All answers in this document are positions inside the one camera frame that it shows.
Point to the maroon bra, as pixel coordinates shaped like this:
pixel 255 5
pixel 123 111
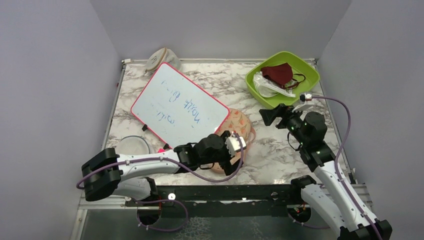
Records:
pixel 283 76

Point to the green plastic bin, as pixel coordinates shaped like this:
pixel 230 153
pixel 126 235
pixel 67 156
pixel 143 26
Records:
pixel 298 65

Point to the aluminium frame rail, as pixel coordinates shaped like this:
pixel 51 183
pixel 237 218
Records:
pixel 113 202

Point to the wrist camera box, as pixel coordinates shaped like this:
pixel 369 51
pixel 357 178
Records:
pixel 235 144
pixel 306 102

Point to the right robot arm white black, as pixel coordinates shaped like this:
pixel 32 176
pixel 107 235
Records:
pixel 341 208

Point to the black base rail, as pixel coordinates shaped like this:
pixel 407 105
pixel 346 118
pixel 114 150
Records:
pixel 214 201

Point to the peach floral mesh laundry bag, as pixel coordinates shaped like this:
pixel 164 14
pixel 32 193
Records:
pixel 238 122

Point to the pink framed whiteboard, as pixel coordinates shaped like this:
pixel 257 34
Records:
pixel 177 110

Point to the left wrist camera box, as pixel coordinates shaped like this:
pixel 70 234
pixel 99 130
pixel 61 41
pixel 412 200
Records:
pixel 235 144

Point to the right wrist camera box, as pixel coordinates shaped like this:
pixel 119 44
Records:
pixel 306 102

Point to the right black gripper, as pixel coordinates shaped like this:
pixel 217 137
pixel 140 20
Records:
pixel 283 111

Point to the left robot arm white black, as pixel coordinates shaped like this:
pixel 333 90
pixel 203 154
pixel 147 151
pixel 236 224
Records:
pixel 109 173

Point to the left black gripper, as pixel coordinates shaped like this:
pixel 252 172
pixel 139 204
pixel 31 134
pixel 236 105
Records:
pixel 228 167

